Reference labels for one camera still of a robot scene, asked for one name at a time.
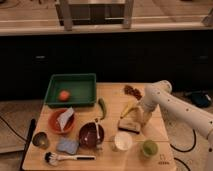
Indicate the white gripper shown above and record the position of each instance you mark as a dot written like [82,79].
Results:
[148,106]

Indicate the yellow banana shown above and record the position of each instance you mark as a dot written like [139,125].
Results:
[129,107]

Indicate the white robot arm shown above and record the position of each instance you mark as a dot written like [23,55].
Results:
[159,93]

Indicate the green plastic tray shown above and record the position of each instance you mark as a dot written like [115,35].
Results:
[82,89]

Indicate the brown block eraser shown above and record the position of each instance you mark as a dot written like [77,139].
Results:
[130,126]

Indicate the green cup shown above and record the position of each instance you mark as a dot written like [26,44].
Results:
[149,148]

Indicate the white cup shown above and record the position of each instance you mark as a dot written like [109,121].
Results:
[123,141]

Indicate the green chili pepper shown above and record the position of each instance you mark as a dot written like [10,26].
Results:
[102,105]

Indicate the dark red bowl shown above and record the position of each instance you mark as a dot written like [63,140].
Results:
[87,136]

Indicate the white crumpled paper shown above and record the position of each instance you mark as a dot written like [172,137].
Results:
[64,117]

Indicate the blue sponge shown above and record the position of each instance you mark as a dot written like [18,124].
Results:
[67,145]

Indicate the orange tomato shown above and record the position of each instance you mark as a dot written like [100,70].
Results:
[64,96]

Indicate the orange bowl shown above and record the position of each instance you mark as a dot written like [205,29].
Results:
[54,125]

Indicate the white dish brush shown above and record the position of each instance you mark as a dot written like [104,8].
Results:
[53,158]

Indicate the metal cup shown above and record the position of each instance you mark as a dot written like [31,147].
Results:
[41,140]

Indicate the wooden stool frame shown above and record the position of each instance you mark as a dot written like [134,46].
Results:
[94,12]

